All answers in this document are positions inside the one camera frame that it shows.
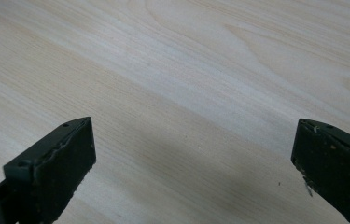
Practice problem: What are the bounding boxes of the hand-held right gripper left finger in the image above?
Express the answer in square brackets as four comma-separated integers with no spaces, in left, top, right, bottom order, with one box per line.
[0,116,97,224]

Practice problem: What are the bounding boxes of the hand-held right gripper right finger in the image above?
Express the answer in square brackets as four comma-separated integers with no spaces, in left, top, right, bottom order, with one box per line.
[290,118,350,224]

